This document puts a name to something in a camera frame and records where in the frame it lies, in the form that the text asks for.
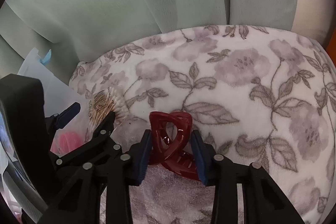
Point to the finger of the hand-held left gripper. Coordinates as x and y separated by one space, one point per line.
71 112
105 132

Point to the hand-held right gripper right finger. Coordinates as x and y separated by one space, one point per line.
198 155

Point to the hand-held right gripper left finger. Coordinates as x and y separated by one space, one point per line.
145 153

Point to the dark red hair claw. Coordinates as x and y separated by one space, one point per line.
181 163

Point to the cotton swab pack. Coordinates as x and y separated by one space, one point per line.
105 103

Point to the pink hair roller clip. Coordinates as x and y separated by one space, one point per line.
68 141

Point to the clear plastic container blue latches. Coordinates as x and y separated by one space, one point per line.
55 87

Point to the floral fleece blanket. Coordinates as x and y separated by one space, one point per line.
236 82

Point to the pale green curtain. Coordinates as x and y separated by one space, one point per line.
131 3

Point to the orange wooden bed frame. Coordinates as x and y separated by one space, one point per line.
332 40

